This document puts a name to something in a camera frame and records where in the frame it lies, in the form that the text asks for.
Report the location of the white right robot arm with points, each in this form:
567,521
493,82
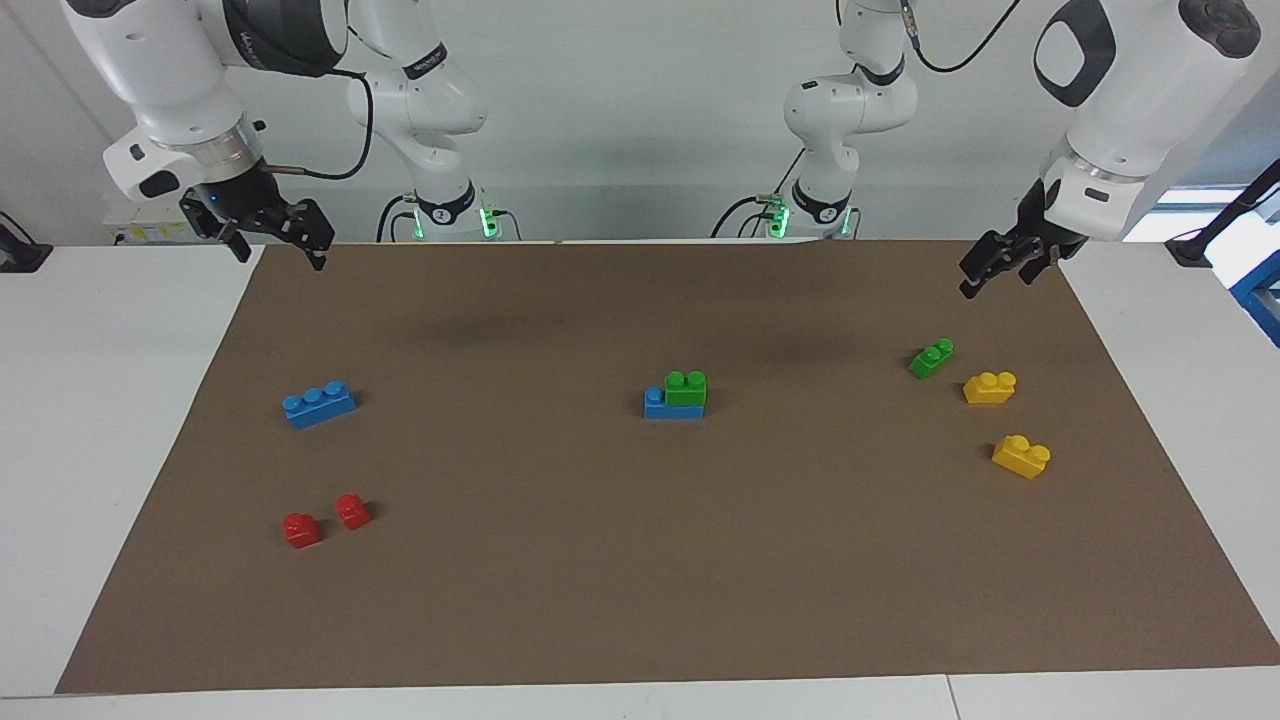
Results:
150,60

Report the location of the yellow two-stud toy brick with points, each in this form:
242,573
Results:
989,388
1021,456

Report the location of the green two-stud toy brick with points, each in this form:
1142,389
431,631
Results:
686,390
931,358

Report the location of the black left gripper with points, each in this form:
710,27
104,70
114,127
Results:
1035,232

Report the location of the blue metal frame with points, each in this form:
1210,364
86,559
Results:
1262,300

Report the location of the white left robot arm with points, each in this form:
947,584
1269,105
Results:
1140,80

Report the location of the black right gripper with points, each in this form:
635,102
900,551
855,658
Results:
245,208

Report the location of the black table clamp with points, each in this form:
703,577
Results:
20,255

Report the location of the red one-stud toy brick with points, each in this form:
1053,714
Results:
301,531
352,512

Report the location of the blue three-stud toy brick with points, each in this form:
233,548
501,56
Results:
655,405
320,408

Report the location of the brown paper table mat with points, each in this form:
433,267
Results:
640,560

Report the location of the white power box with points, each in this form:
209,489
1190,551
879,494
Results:
150,230

